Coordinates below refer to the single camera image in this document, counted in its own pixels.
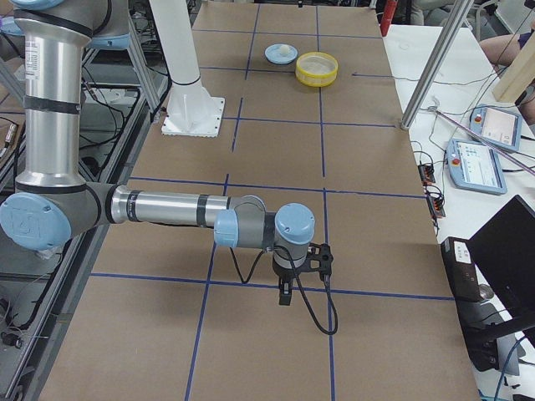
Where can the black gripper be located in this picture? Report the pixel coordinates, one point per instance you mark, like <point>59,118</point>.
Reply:
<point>286,276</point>

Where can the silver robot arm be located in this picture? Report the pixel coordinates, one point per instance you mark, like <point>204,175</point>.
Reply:
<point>53,203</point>

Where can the near orange circuit board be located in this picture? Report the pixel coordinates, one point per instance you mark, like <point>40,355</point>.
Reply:
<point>435,202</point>

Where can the orange circuit board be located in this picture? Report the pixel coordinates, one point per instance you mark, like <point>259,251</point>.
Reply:
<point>435,202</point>
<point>427,173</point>

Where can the brown paper table cover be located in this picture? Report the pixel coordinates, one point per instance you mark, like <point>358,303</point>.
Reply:
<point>166,315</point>

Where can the far orange circuit board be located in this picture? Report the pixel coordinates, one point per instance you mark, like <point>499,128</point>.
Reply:
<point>427,173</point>

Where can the black laptop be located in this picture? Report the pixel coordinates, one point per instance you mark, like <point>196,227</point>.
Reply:
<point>491,276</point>

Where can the near teach pendant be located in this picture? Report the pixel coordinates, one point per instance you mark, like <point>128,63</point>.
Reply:
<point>474,166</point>

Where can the teach pendant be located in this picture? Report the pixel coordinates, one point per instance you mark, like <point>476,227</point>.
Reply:
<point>501,127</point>
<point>474,166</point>

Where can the light blue plate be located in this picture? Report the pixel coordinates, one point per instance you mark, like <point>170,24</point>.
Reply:
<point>272,55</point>

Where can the far teach pendant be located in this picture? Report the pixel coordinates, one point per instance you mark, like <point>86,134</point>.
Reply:
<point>501,127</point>

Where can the red fire extinguisher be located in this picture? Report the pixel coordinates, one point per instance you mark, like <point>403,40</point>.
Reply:
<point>387,16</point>

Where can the wooden beam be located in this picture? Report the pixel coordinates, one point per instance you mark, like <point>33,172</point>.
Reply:
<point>518,75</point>

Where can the seated person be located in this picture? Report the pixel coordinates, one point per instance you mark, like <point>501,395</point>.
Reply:
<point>502,50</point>

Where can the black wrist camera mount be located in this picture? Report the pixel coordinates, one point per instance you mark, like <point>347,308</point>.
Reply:
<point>319,259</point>

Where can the white pedestal column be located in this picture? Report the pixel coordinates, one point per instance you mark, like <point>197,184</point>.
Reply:
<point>191,110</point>

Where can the aluminium frame post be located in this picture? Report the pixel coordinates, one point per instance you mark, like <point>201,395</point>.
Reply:
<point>443,44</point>

